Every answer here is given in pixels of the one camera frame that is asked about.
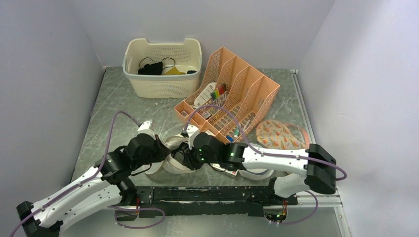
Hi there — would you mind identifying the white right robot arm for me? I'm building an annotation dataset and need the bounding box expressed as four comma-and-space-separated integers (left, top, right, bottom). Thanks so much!
179, 132, 337, 204

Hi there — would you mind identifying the black face mask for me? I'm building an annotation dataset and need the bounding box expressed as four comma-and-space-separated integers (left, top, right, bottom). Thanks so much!
137, 57, 176, 76

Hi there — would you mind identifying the cream plastic laundry basket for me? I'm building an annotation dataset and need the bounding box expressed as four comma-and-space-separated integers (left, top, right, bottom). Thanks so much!
123, 38, 202, 98

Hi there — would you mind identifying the orange patterned fabric bag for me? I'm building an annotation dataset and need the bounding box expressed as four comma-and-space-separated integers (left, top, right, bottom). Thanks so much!
255, 120, 310, 150

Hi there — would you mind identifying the white red card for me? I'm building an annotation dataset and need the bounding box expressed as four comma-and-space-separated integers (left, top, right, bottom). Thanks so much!
210, 163, 237, 176

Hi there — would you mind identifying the peach plastic desk organizer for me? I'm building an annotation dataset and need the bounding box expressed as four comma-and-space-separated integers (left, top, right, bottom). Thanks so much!
174, 47, 280, 143

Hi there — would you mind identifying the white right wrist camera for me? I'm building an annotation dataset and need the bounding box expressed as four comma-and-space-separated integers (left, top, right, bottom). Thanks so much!
180, 124, 200, 146

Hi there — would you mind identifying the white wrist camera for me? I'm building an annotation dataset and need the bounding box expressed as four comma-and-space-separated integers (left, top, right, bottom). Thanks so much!
180, 124, 200, 146
137, 119, 156, 138

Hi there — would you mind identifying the green white glue stick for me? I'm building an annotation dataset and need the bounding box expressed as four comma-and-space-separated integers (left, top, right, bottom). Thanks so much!
233, 127, 240, 138

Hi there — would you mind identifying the white mesh laundry bag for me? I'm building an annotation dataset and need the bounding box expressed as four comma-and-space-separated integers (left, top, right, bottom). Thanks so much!
142, 136, 195, 175

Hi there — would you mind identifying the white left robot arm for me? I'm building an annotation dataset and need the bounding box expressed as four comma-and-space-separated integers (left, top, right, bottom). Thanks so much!
16, 133, 170, 237

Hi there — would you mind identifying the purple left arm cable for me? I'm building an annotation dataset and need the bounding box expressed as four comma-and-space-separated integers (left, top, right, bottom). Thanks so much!
9, 111, 167, 237

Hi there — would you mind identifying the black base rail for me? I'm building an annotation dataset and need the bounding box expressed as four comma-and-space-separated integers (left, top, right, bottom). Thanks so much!
125, 186, 298, 217

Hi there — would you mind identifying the yellow cloth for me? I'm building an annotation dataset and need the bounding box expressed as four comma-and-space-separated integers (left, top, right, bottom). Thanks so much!
163, 67, 185, 76

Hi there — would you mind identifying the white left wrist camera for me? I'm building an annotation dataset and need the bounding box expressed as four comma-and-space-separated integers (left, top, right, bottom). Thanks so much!
137, 119, 156, 138

